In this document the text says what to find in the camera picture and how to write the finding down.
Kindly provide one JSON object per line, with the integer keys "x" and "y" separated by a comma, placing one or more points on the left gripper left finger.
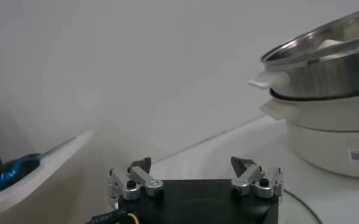
{"x": 136, "y": 182}

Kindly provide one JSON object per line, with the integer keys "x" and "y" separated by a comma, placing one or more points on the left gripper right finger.
{"x": 255, "y": 179}

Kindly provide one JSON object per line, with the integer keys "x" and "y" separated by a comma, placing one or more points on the perforated steel steamer basket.
{"x": 325, "y": 79}

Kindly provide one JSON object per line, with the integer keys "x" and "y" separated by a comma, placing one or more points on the white electric cooking pot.
{"x": 319, "y": 146}

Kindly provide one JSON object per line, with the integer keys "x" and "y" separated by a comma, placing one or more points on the small white side table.
{"x": 45, "y": 182}

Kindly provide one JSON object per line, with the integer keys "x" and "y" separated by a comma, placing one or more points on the blue computer mouse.
{"x": 11, "y": 173}

